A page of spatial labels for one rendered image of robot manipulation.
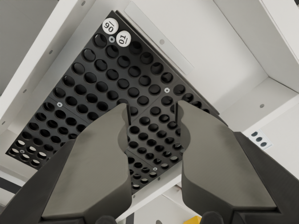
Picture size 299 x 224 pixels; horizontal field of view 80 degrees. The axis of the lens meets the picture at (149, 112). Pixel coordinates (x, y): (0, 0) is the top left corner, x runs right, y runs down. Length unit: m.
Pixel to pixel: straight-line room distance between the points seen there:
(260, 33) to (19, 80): 0.24
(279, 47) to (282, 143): 0.34
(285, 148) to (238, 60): 0.31
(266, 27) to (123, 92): 0.14
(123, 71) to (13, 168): 0.22
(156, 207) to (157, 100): 0.30
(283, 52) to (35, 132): 0.27
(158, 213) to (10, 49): 0.48
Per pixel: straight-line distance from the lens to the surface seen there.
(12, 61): 0.48
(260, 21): 0.19
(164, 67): 0.18
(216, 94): 0.28
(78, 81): 0.20
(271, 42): 0.21
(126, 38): 0.17
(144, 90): 0.19
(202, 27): 0.25
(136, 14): 0.23
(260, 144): 0.45
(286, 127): 0.49
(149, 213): 0.42
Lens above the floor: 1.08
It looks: 60 degrees down
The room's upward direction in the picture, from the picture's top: 178 degrees clockwise
